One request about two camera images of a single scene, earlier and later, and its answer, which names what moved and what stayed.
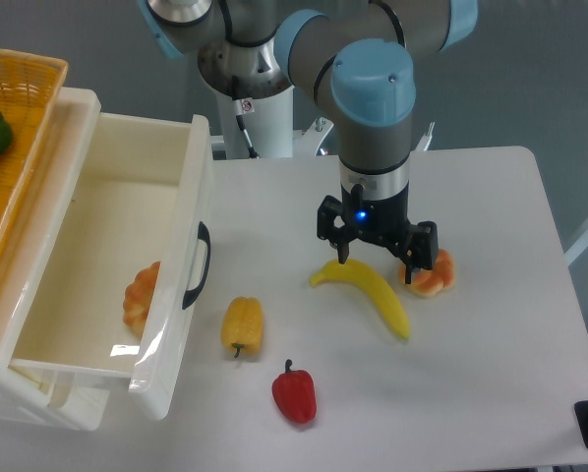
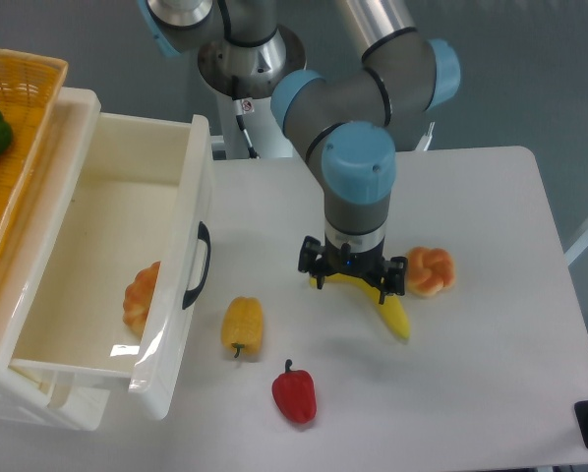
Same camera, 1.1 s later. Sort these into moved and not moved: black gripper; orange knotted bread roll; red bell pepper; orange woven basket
Moved: black gripper
Not moved: orange knotted bread roll; red bell pepper; orange woven basket
